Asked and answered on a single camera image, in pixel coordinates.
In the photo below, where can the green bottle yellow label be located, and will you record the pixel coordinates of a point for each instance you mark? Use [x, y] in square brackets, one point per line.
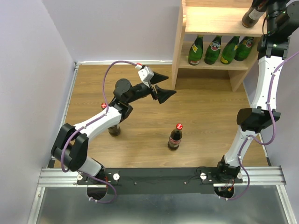
[229, 51]

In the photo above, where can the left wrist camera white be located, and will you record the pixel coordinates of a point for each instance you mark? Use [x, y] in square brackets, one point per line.
[145, 75]

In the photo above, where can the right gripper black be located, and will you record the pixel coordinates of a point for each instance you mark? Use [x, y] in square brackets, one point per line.
[269, 1]

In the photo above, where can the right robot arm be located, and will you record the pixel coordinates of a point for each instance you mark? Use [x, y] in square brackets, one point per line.
[258, 122]

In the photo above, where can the aluminium frame rail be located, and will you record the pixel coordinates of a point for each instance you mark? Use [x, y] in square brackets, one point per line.
[206, 107]

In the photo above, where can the cola bottle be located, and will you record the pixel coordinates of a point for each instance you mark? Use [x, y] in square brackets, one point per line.
[252, 16]
[113, 130]
[175, 137]

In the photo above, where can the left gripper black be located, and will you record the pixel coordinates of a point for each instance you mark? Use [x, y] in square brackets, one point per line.
[163, 94]

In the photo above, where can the green bottle red-blue label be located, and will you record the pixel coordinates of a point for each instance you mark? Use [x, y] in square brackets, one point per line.
[244, 48]

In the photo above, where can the wooden two-tier shelf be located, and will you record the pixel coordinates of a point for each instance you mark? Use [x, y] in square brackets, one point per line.
[214, 17]

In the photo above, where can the green bottle red-white label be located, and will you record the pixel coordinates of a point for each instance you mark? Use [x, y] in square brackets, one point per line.
[213, 50]

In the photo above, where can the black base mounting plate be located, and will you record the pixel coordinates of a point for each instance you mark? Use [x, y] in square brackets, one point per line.
[129, 181]

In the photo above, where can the cola bottle front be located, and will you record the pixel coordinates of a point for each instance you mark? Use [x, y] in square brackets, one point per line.
[175, 137]

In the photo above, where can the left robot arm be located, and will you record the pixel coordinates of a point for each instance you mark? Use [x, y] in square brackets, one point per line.
[71, 144]

